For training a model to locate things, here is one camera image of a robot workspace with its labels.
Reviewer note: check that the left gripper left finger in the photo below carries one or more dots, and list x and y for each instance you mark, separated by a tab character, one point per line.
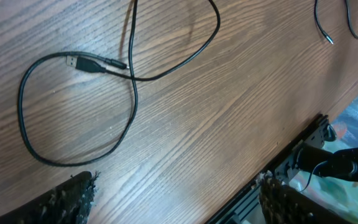
68	203

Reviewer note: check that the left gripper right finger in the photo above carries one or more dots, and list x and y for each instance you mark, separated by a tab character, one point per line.
282	204

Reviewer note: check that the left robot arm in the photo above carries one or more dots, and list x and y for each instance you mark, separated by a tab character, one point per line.
342	164

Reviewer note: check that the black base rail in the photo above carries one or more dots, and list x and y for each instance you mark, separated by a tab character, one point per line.
245	202

